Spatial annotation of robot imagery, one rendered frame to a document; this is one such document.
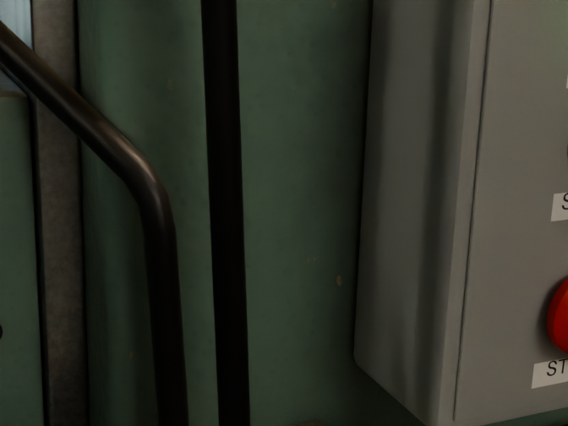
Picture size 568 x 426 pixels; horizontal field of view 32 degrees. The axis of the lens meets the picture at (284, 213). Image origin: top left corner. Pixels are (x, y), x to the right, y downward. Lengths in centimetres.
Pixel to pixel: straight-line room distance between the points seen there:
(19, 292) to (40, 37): 9
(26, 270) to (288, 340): 10
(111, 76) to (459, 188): 11
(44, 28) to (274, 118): 8
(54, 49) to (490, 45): 14
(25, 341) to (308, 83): 14
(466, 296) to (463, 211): 3
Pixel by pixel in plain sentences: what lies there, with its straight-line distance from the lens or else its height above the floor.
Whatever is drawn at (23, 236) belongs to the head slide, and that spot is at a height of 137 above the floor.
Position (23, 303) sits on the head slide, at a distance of 37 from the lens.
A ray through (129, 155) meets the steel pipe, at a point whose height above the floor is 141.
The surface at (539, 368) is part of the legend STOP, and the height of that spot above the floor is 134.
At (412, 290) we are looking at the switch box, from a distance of 32.
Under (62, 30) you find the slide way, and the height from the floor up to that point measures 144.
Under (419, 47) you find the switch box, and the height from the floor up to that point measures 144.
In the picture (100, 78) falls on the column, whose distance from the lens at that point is 31.
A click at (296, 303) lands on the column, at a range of 35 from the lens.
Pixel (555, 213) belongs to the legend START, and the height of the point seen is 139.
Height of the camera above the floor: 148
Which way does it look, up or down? 17 degrees down
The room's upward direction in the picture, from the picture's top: 2 degrees clockwise
